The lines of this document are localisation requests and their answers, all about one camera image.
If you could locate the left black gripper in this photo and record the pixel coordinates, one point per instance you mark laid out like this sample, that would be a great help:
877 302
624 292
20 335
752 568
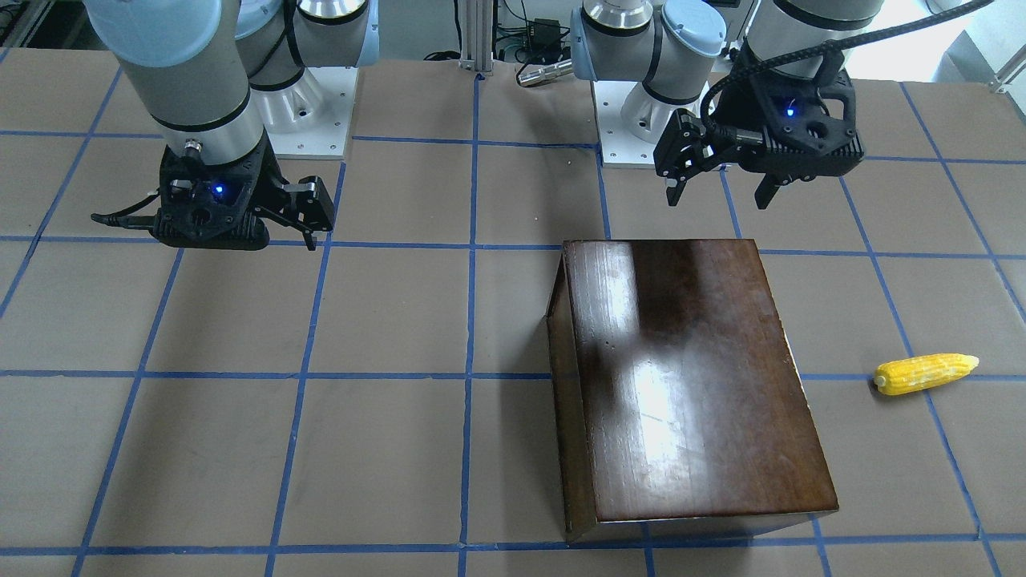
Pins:
731 110

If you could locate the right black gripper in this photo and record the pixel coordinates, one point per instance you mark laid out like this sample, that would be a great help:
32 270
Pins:
271 178

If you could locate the yellow corn cob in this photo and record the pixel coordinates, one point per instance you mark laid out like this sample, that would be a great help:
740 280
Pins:
917 374

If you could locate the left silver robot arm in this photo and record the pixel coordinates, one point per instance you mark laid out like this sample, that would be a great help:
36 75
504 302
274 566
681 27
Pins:
670 48

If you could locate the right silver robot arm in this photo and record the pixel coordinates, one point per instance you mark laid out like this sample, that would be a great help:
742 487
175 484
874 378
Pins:
219 78

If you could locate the dark wooden drawer cabinet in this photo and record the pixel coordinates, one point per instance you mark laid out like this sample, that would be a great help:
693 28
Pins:
677 399

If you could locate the silver metal cylinder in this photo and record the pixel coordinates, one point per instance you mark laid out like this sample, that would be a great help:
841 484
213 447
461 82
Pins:
545 74

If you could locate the black power adapter box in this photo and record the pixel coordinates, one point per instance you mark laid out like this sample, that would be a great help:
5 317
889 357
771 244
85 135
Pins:
542 32

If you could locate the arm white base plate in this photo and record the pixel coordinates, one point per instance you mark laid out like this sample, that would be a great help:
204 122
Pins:
311 119
630 123

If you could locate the aluminium frame post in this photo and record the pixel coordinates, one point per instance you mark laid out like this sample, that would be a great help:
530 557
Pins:
476 23

